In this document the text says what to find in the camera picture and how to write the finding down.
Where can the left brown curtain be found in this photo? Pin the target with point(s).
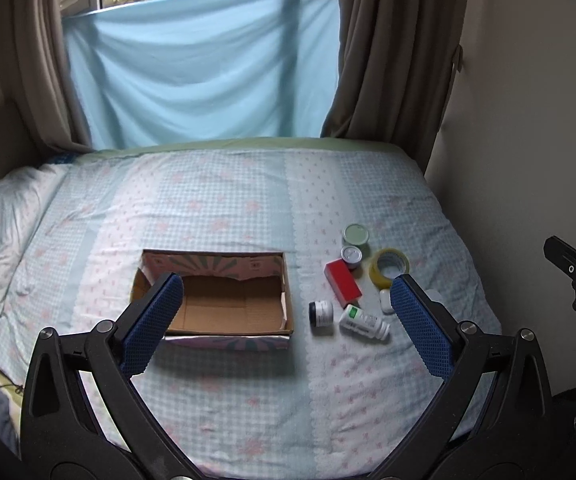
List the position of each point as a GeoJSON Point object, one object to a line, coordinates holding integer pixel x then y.
{"type": "Point", "coordinates": [35, 76]}

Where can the pale green lid jar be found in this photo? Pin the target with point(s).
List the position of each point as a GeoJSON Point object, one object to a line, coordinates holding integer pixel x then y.
{"type": "Point", "coordinates": [355, 234]}

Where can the cardboard box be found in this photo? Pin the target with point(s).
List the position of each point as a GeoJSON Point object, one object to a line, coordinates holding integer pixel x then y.
{"type": "Point", "coordinates": [236, 301]}

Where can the small black white jar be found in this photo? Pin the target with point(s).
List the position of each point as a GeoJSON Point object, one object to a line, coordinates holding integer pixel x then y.
{"type": "Point", "coordinates": [321, 315]}

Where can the right brown curtain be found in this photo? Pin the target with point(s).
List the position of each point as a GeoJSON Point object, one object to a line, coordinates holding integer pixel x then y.
{"type": "Point", "coordinates": [397, 64]}

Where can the white earbuds case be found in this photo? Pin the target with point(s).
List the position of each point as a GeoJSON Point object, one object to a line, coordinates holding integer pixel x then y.
{"type": "Point", "coordinates": [385, 302]}

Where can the brown curtain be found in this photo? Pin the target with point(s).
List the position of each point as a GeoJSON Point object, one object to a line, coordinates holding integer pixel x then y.
{"type": "Point", "coordinates": [35, 76]}
{"type": "Point", "coordinates": [397, 64]}

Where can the light blue hanging sheet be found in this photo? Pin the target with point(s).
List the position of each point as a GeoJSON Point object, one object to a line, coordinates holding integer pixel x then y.
{"type": "Point", "coordinates": [173, 71]}

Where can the white pill bottle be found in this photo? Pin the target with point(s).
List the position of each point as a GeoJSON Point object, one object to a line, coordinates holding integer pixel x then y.
{"type": "Point", "coordinates": [357, 320]}

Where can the silver lid red jar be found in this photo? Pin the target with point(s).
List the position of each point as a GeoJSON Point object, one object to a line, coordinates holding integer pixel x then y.
{"type": "Point", "coordinates": [352, 256]}

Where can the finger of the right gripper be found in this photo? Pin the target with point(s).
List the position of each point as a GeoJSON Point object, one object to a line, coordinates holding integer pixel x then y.
{"type": "Point", "coordinates": [561, 254]}

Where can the yellow tape roll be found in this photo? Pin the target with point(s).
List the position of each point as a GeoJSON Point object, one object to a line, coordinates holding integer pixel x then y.
{"type": "Point", "coordinates": [386, 265]}

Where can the red rectangular box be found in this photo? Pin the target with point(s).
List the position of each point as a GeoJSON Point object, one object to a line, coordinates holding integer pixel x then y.
{"type": "Point", "coordinates": [342, 282]}

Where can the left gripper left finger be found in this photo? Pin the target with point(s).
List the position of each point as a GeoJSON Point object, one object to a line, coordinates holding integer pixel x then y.
{"type": "Point", "coordinates": [82, 418]}

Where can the checkered floral bedspread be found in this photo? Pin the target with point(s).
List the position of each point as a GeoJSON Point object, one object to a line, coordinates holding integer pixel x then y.
{"type": "Point", "coordinates": [329, 406]}

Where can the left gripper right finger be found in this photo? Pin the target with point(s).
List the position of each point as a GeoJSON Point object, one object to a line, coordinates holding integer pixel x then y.
{"type": "Point", "coordinates": [488, 418]}

